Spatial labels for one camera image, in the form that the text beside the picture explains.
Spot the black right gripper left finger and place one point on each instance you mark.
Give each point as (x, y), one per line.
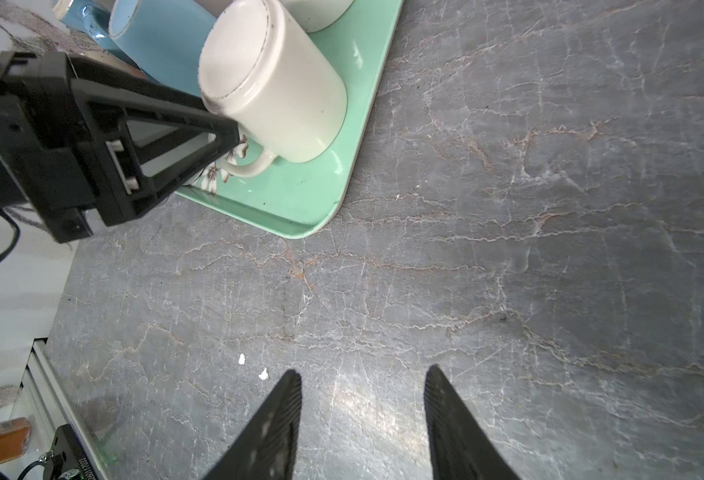
(267, 446)

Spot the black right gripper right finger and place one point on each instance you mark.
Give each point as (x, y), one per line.
(459, 448)

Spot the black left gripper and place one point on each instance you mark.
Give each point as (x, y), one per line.
(79, 135)

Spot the white cream mug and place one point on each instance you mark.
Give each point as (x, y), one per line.
(260, 68)

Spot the green plastic tray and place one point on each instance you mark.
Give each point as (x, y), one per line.
(296, 200)

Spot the blue mug with brown rim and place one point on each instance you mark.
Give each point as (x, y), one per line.
(92, 18)

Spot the light blue mug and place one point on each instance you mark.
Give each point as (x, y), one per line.
(164, 38)

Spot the beige mug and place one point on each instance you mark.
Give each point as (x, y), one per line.
(316, 15)

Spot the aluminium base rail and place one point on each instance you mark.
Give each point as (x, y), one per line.
(58, 433)

